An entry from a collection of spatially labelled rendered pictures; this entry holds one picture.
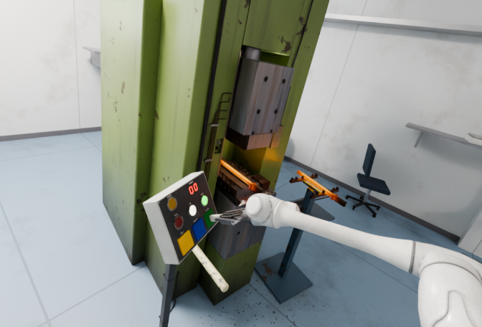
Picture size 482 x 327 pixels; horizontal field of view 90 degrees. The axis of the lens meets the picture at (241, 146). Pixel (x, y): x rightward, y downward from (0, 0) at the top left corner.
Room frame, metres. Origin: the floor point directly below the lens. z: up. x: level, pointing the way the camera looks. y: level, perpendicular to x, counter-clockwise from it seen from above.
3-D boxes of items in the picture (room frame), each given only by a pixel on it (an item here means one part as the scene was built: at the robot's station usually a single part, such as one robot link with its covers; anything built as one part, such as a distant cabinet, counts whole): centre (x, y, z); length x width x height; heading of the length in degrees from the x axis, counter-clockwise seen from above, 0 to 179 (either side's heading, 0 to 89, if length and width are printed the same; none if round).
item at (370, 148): (3.23, -1.98, 0.46); 0.53 x 0.50 x 0.91; 55
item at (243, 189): (1.53, 0.04, 0.96); 0.42 x 0.20 x 0.09; 45
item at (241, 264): (1.58, 0.01, 0.23); 0.56 x 0.38 x 0.47; 45
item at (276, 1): (1.67, 0.12, 2.06); 0.44 x 0.41 x 0.47; 45
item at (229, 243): (1.58, 0.01, 0.69); 0.56 x 0.38 x 0.45; 45
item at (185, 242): (0.79, 0.15, 1.01); 0.07 x 0.05 x 0.07; 160
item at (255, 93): (1.56, 0.01, 1.56); 0.42 x 0.39 x 0.40; 45
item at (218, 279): (1.08, 0.07, 0.62); 0.44 x 0.05 x 0.05; 45
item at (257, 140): (1.53, 0.04, 1.32); 0.42 x 0.20 x 0.10; 45
